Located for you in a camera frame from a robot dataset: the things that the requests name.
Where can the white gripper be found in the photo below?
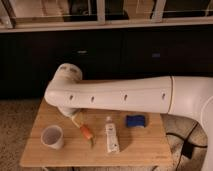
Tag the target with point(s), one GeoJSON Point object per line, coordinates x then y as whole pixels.
{"type": "Point", "coordinates": [74, 114]}

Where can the white ceramic cup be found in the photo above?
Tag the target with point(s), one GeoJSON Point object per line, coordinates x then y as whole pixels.
{"type": "Point", "coordinates": [52, 137]}

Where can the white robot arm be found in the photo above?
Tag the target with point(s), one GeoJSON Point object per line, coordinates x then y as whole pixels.
{"type": "Point", "coordinates": [185, 96]}

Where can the orange toy carrot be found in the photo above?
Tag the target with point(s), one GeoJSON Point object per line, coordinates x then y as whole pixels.
{"type": "Point", "coordinates": [87, 134]}

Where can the wooden table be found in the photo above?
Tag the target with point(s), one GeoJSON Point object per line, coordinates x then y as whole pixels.
{"type": "Point", "coordinates": [139, 146]}

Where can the white tube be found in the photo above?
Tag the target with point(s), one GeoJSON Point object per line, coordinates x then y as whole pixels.
{"type": "Point", "coordinates": [111, 134]}

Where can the blue sponge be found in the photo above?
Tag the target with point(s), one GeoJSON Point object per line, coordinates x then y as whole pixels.
{"type": "Point", "coordinates": [135, 121]}

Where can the dark cabinet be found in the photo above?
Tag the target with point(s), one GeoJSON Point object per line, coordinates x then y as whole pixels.
{"type": "Point", "coordinates": [28, 60]}

